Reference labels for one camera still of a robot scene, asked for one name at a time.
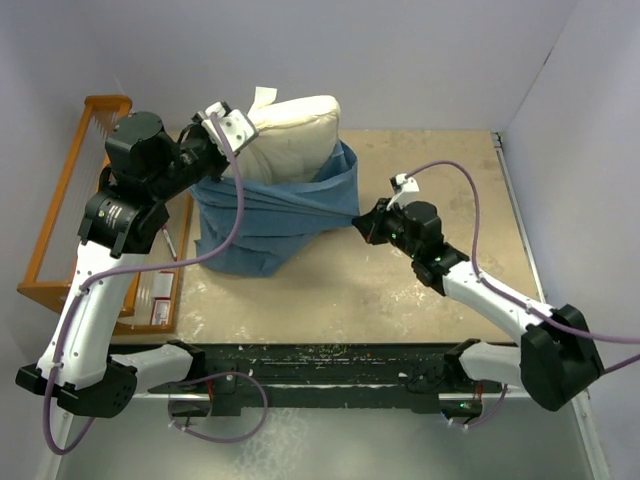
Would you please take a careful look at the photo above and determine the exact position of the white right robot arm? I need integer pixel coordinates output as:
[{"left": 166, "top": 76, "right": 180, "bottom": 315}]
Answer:
[{"left": 352, "top": 199, "right": 605, "bottom": 411}]

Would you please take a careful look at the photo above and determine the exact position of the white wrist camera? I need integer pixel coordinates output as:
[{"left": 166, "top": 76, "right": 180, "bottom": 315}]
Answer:
[
  {"left": 386, "top": 173, "right": 420, "bottom": 211},
  {"left": 199, "top": 102, "right": 259, "bottom": 155}
]

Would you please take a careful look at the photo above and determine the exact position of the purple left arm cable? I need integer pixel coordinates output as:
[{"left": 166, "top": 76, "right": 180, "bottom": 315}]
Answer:
[{"left": 43, "top": 113, "right": 246, "bottom": 456}]

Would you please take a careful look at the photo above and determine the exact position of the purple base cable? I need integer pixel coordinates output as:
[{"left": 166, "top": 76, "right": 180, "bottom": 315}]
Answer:
[
  {"left": 167, "top": 370, "right": 269, "bottom": 443},
  {"left": 441, "top": 382, "right": 509, "bottom": 432}
]

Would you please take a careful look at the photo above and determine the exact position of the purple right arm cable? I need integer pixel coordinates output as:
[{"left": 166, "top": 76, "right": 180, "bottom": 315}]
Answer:
[{"left": 404, "top": 159, "right": 640, "bottom": 376}]

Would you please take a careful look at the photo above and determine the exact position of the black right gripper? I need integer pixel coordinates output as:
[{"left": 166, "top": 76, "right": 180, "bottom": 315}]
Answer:
[{"left": 355, "top": 198, "right": 421, "bottom": 259}]

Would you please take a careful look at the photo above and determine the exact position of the white pillow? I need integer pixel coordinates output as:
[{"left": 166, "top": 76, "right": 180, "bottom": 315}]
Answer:
[{"left": 237, "top": 95, "right": 341, "bottom": 185}]

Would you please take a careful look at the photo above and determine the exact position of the aluminium frame rail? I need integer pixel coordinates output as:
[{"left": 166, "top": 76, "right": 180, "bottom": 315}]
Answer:
[{"left": 491, "top": 132, "right": 546, "bottom": 301}]

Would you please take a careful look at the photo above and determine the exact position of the red white small box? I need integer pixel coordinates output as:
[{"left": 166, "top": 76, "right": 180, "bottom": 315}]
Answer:
[{"left": 150, "top": 270, "right": 175, "bottom": 326}]

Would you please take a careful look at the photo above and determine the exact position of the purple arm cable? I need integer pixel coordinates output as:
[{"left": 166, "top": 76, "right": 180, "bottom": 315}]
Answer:
[
  {"left": 43, "top": 113, "right": 246, "bottom": 456},
  {"left": 404, "top": 159, "right": 640, "bottom": 376}
]

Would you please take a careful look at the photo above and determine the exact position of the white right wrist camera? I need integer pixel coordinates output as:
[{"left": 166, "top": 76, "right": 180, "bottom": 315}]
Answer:
[{"left": 386, "top": 173, "right": 420, "bottom": 211}]

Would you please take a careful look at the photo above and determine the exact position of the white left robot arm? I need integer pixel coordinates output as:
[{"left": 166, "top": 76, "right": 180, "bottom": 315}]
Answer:
[{"left": 15, "top": 102, "right": 258, "bottom": 418}]

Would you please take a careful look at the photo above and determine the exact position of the magenta capped marker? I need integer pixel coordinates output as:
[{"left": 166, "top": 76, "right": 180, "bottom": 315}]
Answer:
[{"left": 161, "top": 225, "right": 177, "bottom": 261}]

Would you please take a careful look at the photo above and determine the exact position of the blue pillowcase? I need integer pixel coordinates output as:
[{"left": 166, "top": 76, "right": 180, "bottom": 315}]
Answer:
[{"left": 191, "top": 141, "right": 360, "bottom": 277}]

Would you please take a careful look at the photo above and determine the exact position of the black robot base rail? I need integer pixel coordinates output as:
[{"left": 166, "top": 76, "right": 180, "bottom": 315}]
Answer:
[{"left": 152, "top": 343, "right": 502, "bottom": 416}]

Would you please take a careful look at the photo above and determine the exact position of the orange wooden tiered rack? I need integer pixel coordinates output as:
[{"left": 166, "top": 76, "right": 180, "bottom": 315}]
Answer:
[{"left": 17, "top": 94, "right": 183, "bottom": 335}]

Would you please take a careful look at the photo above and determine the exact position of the white pillow tag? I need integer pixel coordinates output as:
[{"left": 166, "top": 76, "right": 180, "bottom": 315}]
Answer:
[{"left": 249, "top": 86, "right": 278, "bottom": 114}]

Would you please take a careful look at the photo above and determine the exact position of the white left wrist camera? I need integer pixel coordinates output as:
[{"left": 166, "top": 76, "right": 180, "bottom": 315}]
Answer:
[{"left": 199, "top": 102, "right": 259, "bottom": 155}]

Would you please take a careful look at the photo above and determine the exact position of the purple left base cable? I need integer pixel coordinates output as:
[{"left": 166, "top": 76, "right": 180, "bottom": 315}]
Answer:
[{"left": 167, "top": 370, "right": 269, "bottom": 443}]

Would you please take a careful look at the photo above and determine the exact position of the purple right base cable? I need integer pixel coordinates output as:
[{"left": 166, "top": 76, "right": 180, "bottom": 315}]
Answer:
[{"left": 441, "top": 382, "right": 509, "bottom": 432}]

